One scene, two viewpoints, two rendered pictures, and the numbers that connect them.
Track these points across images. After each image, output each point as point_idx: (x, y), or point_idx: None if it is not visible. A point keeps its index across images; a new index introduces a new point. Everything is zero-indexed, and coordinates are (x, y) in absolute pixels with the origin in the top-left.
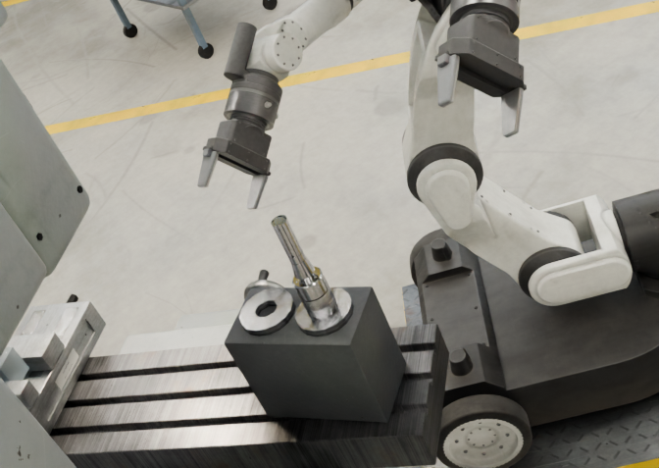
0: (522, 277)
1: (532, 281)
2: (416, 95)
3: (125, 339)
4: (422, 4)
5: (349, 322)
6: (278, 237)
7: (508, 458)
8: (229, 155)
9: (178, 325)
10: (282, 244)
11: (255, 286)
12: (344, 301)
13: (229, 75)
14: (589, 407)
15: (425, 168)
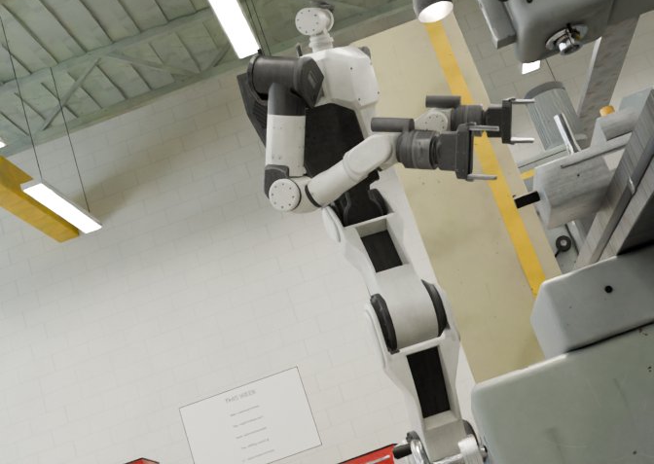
0: (468, 430)
1: (476, 425)
2: (403, 235)
3: (549, 280)
4: (368, 194)
5: None
6: (565, 123)
7: None
8: (473, 136)
9: (491, 378)
10: (568, 126)
11: (419, 440)
12: None
13: (412, 123)
14: None
15: (433, 283)
